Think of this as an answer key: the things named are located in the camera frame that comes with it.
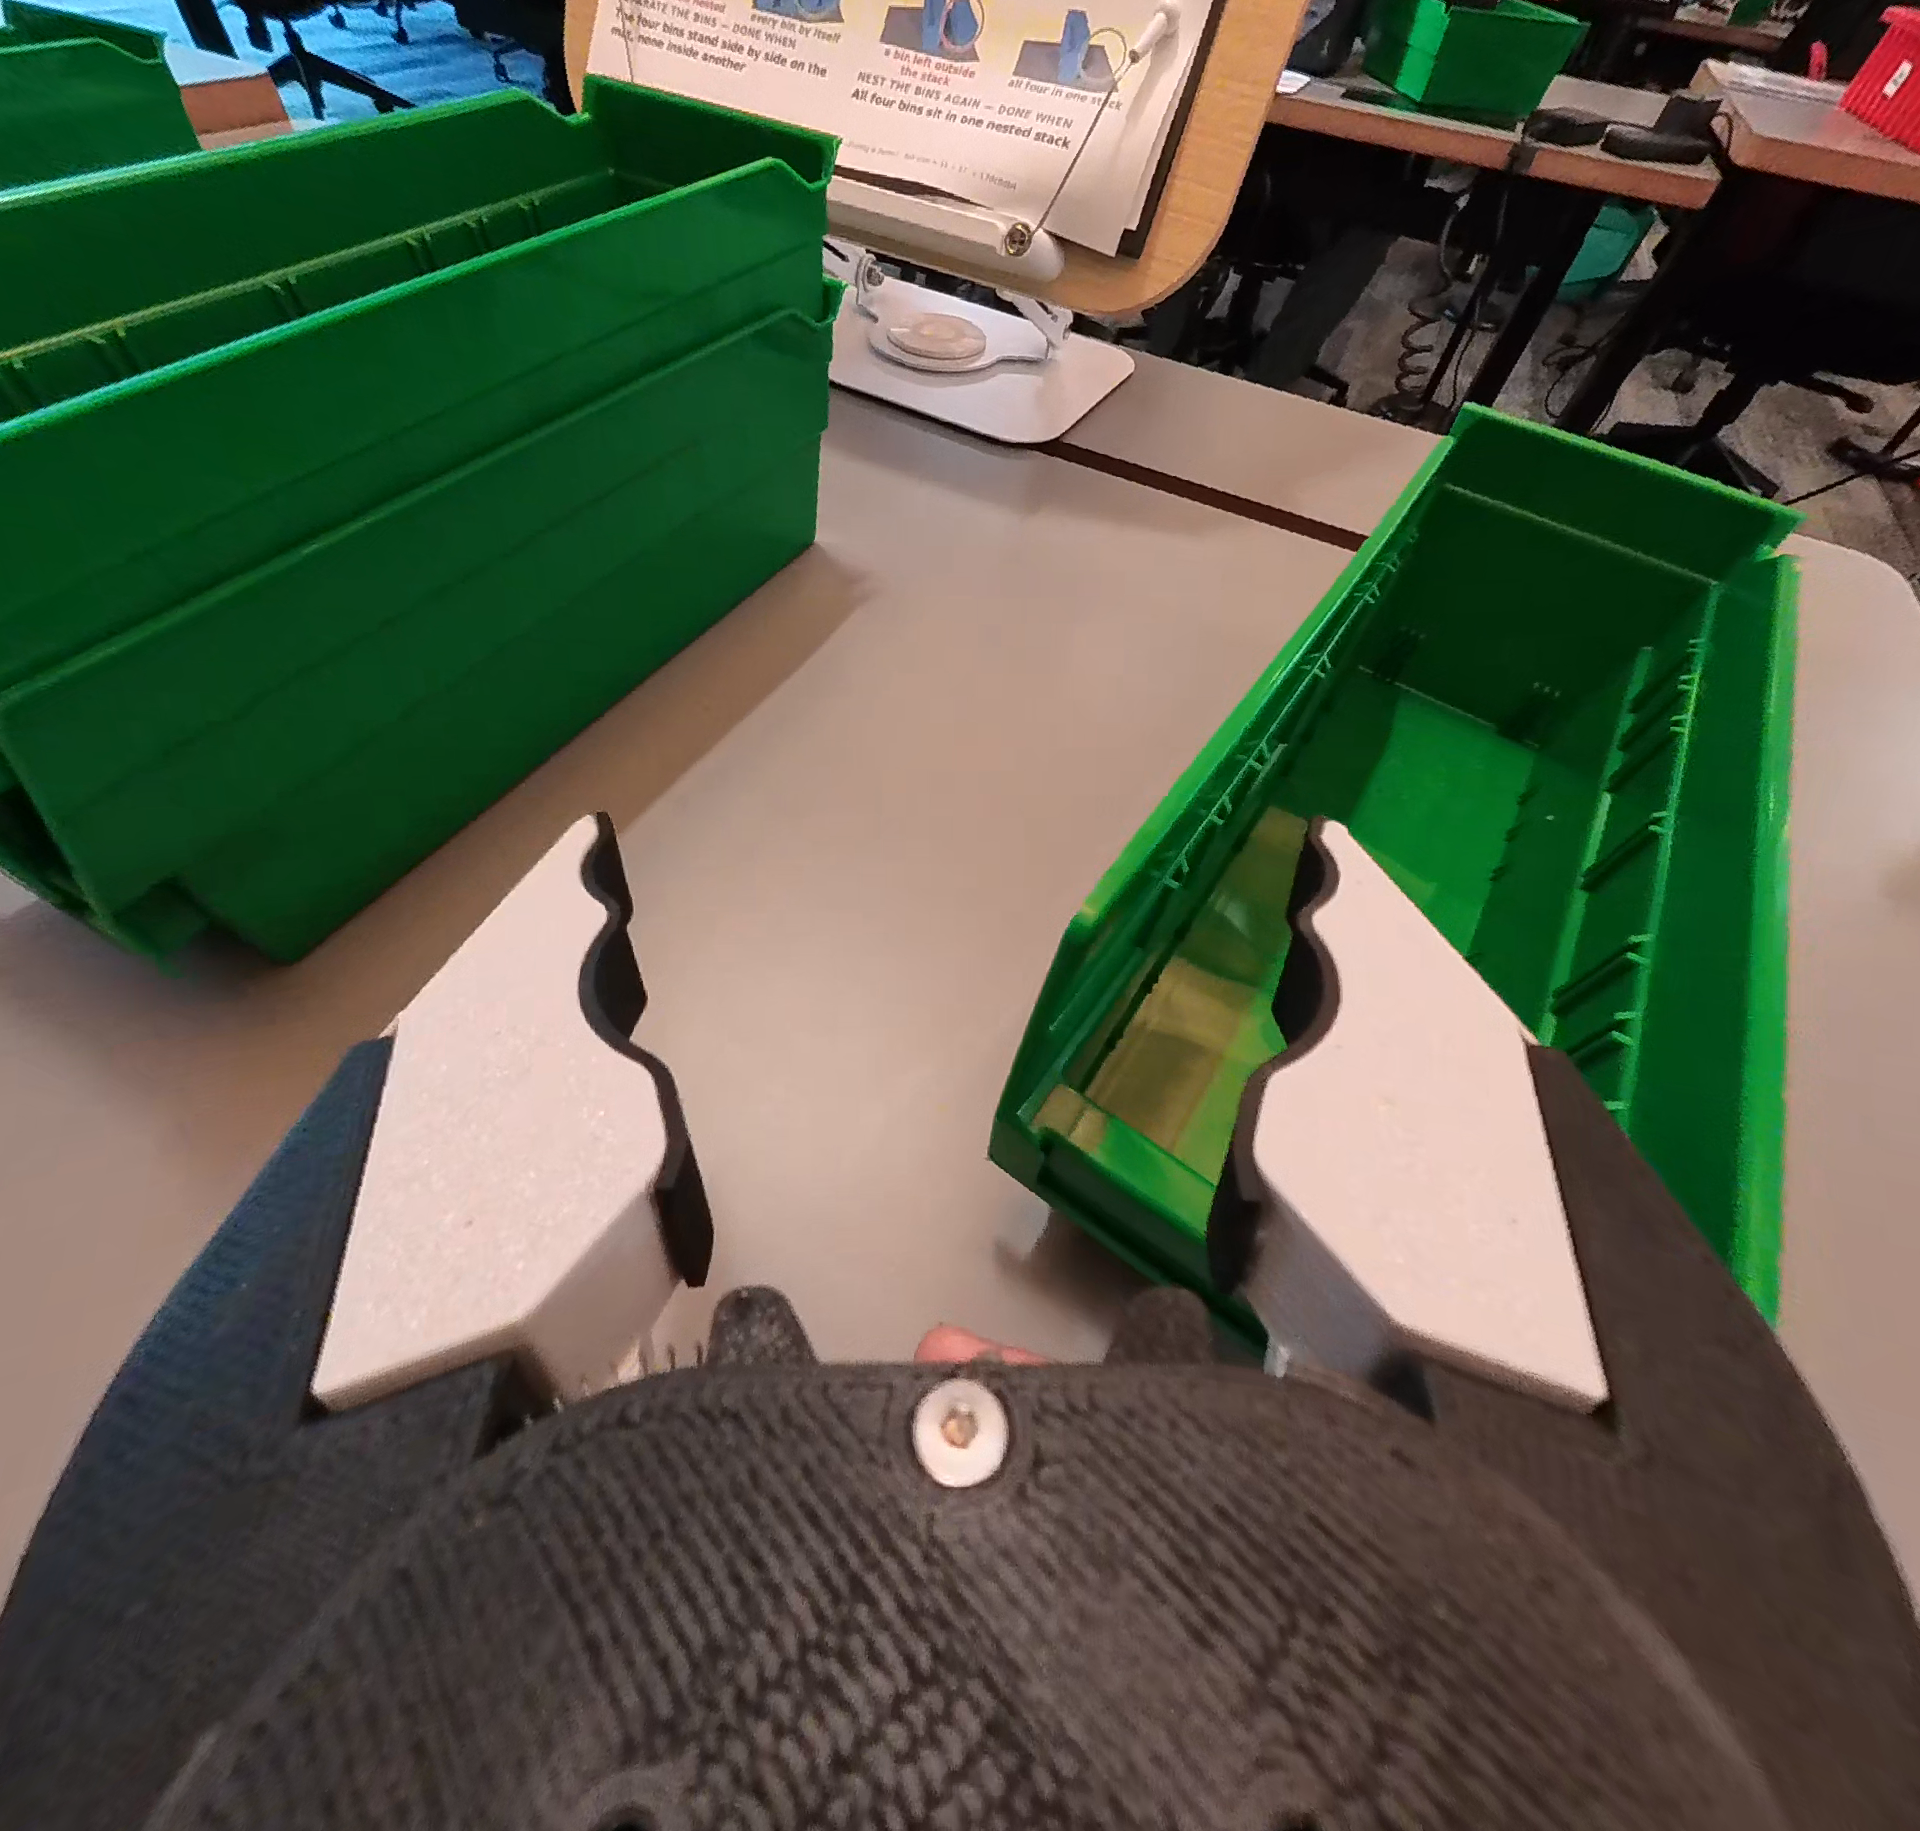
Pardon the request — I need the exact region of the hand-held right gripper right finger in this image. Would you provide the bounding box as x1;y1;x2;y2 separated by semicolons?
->
1206;814;1614;1417

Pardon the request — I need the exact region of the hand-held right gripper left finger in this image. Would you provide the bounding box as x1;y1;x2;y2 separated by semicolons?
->
307;811;714;1414

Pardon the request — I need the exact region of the black desk gadget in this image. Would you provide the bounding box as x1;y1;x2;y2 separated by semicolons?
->
1522;98;1711;164

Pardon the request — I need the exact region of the grey neighbour desk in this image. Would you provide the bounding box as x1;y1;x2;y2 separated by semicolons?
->
157;39;288;149

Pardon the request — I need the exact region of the white stand base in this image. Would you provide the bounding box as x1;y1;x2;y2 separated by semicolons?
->
829;249;1137;441

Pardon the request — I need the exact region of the teal waste bin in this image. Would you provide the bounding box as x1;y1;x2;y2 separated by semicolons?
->
1552;204;1662;306

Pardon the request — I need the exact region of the wooden table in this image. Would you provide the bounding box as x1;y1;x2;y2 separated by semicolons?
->
1695;58;1920;205
1273;68;1725;211

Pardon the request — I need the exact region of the wooden board stand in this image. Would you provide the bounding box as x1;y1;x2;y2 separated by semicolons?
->
562;0;1338;318

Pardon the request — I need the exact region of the red plastic bin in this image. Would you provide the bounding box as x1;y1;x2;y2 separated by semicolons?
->
1836;5;1920;152

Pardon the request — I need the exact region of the printed instruction sheet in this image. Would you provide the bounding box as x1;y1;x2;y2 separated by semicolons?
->
584;0;1261;256

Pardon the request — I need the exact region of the black coiled cable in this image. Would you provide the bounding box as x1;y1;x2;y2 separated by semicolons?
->
1398;263;1453;396

